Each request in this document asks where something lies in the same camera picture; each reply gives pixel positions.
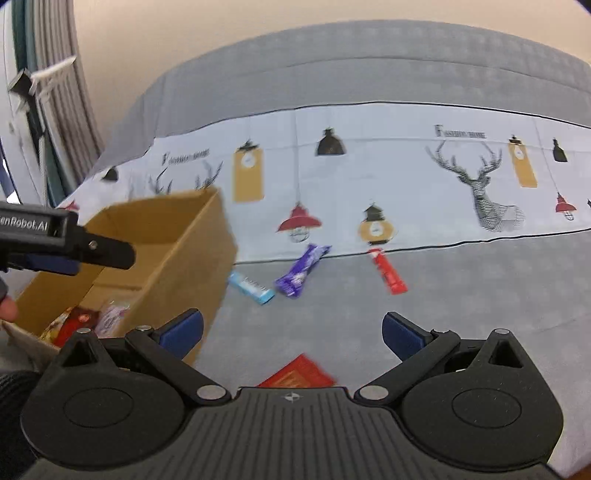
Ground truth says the red stick sachet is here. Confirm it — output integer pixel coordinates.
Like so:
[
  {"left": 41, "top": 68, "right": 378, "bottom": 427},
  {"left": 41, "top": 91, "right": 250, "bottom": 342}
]
[{"left": 369, "top": 248, "right": 408, "bottom": 295}]

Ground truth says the grey patterned sofa cover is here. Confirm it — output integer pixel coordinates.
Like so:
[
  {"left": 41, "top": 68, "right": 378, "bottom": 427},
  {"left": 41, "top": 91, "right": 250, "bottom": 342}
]
[{"left": 67, "top": 20, "right": 590, "bottom": 475}]

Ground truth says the red envelope packet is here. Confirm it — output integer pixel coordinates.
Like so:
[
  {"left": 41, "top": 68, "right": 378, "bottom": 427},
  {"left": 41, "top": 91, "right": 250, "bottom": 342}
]
[{"left": 259, "top": 354, "right": 335, "bottom": 389}]

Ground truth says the small yellow snack pack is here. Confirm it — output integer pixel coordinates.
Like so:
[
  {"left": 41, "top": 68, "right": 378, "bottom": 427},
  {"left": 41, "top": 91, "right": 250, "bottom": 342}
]
[{"left": 39, "top": 308, "right": 72, "bottom": 345}]

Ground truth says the person's hand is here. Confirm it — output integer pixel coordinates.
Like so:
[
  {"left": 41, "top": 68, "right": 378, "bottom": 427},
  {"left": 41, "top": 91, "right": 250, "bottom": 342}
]
[{"left": 0, "top": 279, "right": 18, "bottom": 322}]

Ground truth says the red snack packet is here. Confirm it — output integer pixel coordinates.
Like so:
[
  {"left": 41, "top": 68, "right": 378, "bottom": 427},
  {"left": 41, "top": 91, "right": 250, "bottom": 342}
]
[{"left": 52, "top": 306, "right": 100, "bottom": 348}]

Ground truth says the clear white candy bag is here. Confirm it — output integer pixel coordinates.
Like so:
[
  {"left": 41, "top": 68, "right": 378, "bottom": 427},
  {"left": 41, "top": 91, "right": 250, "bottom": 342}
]
[{"left": 94, "top": 299, "right": 130, "bottom": 338}]

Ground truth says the light blue stick sachet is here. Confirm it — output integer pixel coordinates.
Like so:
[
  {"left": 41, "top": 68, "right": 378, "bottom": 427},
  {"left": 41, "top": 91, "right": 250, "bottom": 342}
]
[{"left": 228, "top": 270, "right": 274, "bottom": 305}]

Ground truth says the brown cardboard box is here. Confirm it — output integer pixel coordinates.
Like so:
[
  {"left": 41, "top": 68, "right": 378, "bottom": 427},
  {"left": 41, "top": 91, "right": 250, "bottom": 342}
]
[{"left": 2, "top": 186, "right": 240, "bottom": 370}]

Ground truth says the white window frame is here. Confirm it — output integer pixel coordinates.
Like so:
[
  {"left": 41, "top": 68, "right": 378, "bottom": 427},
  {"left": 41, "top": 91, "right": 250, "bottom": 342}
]
[{"left": 1, "top": 1, "right": 46, "bottom": 204}]

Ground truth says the purple snack bar wrapper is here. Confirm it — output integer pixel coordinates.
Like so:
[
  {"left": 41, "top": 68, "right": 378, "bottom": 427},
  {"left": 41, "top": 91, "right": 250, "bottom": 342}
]
[{"left": 274, "top": 243, "right": 332, "bottom": 298}]

